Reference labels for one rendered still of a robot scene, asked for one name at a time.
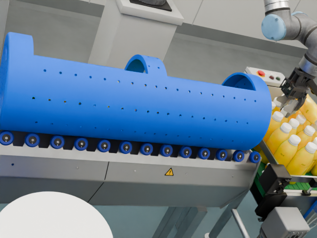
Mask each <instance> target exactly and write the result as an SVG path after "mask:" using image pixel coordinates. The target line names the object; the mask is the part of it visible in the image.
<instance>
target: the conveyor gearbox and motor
mask: <svg viewBox="0 0 317 238"><path fill-rule="evenodd" d="M309 231H310V228H309V226H308V224H307V223H306V221H305V220H304V218H303V216H302V215H301V213H300V211H299V209H298V208H297V207H275V208H274V209H273V210H272V211H271V212H270V213H269V214H268V215H267V218H266V219H265V220H264V222H263V223H262V224H261V227H260V229H259V235H258V236H257V238H304V237H305V236H306V235H307V233H309Z"/></svg>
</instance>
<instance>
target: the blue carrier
mask: <svg viewBox="0 0 317 238"><path fill-rule="evenodd" d="M144 70H145V72H146V73H145V72H144ZM118 81H119V82H118ZM131 83H132V84H131ZM145 85H146V86H145ZM165 88H166V89H165ZM33 97H34V99H33ZM48 99H50V101H49V100H48ZM64 101H66V102H64ZM79 103H80V104H79ZM108 106H109V107H108ZM122 108H123V109H122ZM135 109H136V110H135ZM147 111H148V112H147ZM157 112H158V113H157ZM271 115H272V100H271V95H270V91H269V88H268V86H267V85H266V83H265V82H264V80H263V79H262V78H260V77H259V76H257V75H252V74H247V73H241V72H237V73H233V74H231V75H230V76H229V77H228V78H226V80H225V81H224V82H223V83H222V84H221V85H220V84H214V83H207V82H202V81H195V80H189V79H183V78H177V77H171V76H167V72H166V69H165V66H164V64H163V62H162V61H161V60H160V59H159V58H155V57H150V56H145V55H139V54H136V55H134V56H132V57H131V58H130V60H129V61H128V63H127V65H126V67H125V69H120V68H112V67H106V66H100V65H94V64H88V63H82V62H76V61H69V60H64V59H56V58H49V57H44V56H37V55H34V54H33V38H32V36H31V35H26V34H19V33H14V32H9V33H8V34H7V35H6V39H5V42H4V47H3V52H2V58H1V65H0V130H10V131H21V132H32V133H43V134H55V135H66V136H82V137H93V138H104V139H115V140H126V141H137V142H148V143H160V144H171V145H186V146H198V147H209V148H220V149H231V150H243V151H246V150H250V149H252V148H254V147H255V146H257V145H258V144H259V143H260V142H261V140H262V139H263V138H264V136H265V134H266V132H267V130H268V127H269V124H270V120H271ZM191 116H192V117H191Z"/></svg>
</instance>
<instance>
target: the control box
mask: <svg viewBox="0 0 317 238"><path fill-rule="evenodd" d="M258 70H261V71H263V72H264V73H265V75H264V76H261V75H259V73H258ZM244 73H247V74H252V75H257V76H259V77H260V78H262V79H263V80H264V82H265V83H266V85H267V86H268V88H269V91H270V95H271V100H272V101H274V99H275V98H276V97H278V96H282V95H283V94H284V93H283V92H282V90H281V88H279V86H280V85H281V83H282V82H283V80H284V79H285V76H284V75H283V74H282V73H279V72H274V71H268V70H263V69H258V68H251V67H246V69H245V71H244ZM271 75H272V76H274V79H271V78H270V76H271ZM276 77H280V80H277V79H276Z"/></svg>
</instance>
